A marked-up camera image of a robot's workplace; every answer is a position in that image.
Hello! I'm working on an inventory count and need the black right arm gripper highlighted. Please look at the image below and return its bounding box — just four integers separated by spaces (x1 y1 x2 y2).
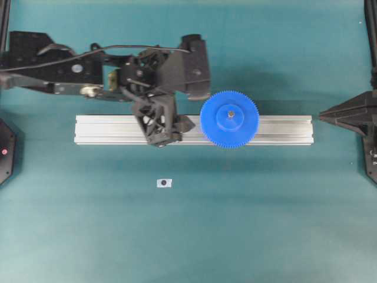
319 88 377 185

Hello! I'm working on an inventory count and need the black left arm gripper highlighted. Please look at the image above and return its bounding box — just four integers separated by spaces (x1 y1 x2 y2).
132 96 194 147

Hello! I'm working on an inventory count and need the large blue plastic gear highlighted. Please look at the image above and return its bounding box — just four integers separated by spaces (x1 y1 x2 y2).
200 90 260 149

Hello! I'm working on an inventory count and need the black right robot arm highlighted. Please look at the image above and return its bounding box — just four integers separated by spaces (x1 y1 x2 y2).
319 1 376 182

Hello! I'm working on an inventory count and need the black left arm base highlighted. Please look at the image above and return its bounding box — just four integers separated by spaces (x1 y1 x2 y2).
0 119 16 185

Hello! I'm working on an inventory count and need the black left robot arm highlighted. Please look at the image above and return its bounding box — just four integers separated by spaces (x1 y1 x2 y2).
1 31 195 147

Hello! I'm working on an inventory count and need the small white marker sticker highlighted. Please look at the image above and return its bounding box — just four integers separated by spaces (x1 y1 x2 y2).
157 179 173 188

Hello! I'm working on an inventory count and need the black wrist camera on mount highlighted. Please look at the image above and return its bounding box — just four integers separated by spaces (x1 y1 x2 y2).
156 34 210 101

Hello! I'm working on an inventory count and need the aluminium extrusion rail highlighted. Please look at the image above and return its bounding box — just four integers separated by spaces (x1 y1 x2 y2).
74 115 314 146

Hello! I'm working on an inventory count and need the black camera cable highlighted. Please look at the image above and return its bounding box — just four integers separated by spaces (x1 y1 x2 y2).
0 44 191 73

